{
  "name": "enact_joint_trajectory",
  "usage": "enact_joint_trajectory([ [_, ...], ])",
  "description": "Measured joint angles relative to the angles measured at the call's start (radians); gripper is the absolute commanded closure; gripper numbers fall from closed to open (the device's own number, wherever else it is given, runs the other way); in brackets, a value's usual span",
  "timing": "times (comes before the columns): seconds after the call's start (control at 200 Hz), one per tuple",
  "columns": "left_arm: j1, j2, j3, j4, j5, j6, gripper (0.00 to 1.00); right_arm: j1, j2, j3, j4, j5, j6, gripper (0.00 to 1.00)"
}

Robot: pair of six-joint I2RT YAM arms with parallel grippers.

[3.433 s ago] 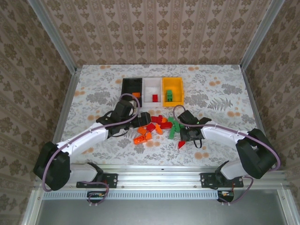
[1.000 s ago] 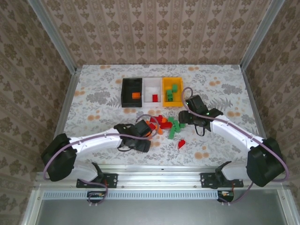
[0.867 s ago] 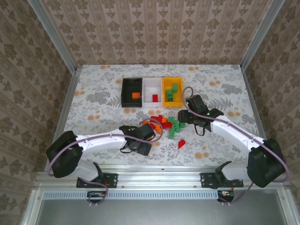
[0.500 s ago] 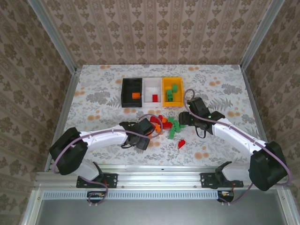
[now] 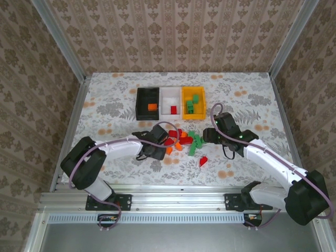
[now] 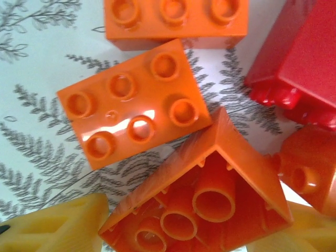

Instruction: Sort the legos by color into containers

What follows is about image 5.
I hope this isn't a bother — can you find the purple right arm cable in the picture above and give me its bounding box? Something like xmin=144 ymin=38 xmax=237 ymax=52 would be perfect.
xmin=211 ymin=103 xmax=331 ymax=233

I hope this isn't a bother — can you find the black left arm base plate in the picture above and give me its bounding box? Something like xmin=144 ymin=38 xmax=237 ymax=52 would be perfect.
xmin=86 ymin=193 xmax=132 ymax=212

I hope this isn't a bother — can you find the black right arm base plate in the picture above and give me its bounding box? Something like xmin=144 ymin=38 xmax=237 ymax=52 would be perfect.
xmin=224 ymin=193 xmax=274 ymax=212

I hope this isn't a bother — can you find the aluminium frame post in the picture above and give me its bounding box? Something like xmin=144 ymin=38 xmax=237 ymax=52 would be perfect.
xmin=30 ymin=0 xmax=87 ymax=82
xmin=269 ymin=0 xmax=320 ymax=79

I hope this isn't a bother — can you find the white plastic bin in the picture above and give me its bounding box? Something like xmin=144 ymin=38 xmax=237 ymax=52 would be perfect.
xmin=159 ymin=87 xmax=184 ymax=121

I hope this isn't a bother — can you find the grey sheet metal shelf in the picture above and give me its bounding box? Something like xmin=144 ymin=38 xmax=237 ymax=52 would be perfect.
xmin=25 ymin=212 xmax=336 ymax=252

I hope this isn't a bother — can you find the floral tablecloth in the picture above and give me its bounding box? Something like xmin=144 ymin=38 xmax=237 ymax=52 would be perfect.
xmin=56 ymin=72 xmax=302 ymax=187

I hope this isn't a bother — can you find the black plastic bin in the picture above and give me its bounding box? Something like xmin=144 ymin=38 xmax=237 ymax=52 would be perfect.
xmin=135 ymin=87 xmax=161 ymax=122

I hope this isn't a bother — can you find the black electronics board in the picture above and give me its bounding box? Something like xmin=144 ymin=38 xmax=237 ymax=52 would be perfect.
xmin=243 ymin=212 xmax=264 ymax=227
xmin=97 ymin=214 xmax=119 ymax=228

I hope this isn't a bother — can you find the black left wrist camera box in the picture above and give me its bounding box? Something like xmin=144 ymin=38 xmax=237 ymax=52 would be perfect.
xmin=153 ymin=125 xmax=169 ymax=143

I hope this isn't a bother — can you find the aluminium mounting rail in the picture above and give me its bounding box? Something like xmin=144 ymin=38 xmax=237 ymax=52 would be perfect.
xmin=38 ymin=183 xmax=289 ymax=214

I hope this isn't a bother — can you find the grey slotted cable duct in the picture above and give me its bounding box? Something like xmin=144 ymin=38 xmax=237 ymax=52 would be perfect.
xmin=48 ymin=213 xmax=247 ymax=224

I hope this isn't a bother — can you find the yellow plastic bin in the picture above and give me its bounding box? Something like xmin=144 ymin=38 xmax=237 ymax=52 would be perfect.
xmin=181 ymin=86 xmax=207 ymax=121

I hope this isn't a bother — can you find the black right camera cable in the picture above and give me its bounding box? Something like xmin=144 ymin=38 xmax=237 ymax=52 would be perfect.
xmin=222 ymin=143 xmax=238 ymax=160

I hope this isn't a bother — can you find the aluminium table side rail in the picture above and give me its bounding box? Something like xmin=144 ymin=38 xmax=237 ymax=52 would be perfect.
xmin=269 ymin=73 xmax=310 ymax=192
xmin=51 ymin=75 xmax=92 ymax=194

